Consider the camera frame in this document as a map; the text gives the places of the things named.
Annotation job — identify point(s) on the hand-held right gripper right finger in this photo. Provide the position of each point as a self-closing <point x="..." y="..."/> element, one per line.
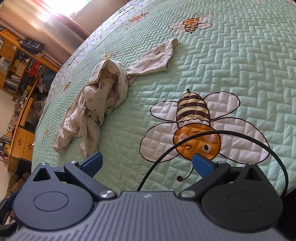
<point x="203" y="163"/>

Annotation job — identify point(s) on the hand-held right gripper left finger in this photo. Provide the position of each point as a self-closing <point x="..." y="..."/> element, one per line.
<point x="93" y="162"/>

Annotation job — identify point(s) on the cream printed pants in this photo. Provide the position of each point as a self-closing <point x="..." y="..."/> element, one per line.
<point x="92" y="111"/>

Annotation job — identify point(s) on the wooden desk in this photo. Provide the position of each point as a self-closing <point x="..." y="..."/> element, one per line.
<point x="22" y="139"/>

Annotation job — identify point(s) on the teal plastic bag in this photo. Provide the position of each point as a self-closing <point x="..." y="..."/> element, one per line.
<point x="49" y="78"/>

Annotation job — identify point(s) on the green quilted bee bedspread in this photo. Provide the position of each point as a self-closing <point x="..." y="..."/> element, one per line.
<point x="231" y="69"/>

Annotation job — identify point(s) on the wooden bookshelf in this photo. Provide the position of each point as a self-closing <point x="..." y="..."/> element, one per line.
<point x="16" y="67"/>

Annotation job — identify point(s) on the dark hanging bag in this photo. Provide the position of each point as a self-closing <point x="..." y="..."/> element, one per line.
<point x="32" y="45"/>

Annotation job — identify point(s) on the pink curtain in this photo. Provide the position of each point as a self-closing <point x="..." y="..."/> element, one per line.
<point x="46" y="25"/>

